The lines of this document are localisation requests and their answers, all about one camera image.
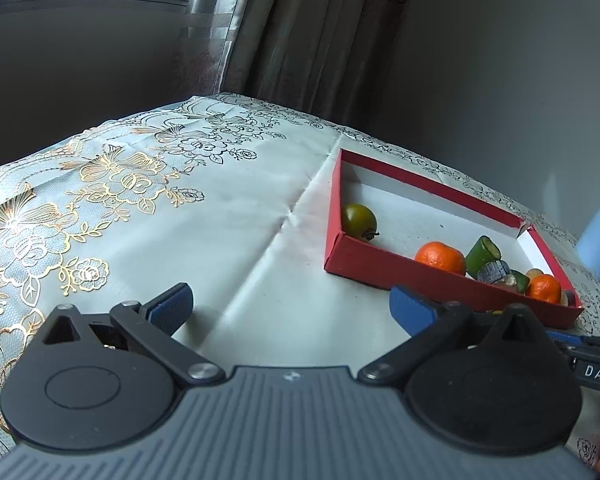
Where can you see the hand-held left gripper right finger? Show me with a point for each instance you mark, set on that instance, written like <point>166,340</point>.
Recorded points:
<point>410,310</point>

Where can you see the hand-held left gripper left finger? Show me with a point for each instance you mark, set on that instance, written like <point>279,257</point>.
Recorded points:
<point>172,307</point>

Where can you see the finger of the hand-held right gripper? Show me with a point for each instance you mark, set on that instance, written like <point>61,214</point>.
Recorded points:
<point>580,340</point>

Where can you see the red cardboard box tray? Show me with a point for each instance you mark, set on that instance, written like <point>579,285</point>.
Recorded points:
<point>380,265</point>

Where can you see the orange mandarin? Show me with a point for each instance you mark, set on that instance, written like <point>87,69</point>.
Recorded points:
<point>440,257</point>
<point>543,288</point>

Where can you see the small brown fruit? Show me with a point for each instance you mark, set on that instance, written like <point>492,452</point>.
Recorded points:
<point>532,273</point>

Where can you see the green avocado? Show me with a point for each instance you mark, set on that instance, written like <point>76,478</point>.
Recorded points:
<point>521,281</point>

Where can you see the green cucumber piece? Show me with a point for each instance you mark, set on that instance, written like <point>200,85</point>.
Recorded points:
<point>481,252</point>

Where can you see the round green fruit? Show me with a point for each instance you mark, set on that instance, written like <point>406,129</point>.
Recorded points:
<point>358,219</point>

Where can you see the grey brown curtain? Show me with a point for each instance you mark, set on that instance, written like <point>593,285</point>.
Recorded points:
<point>305,35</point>

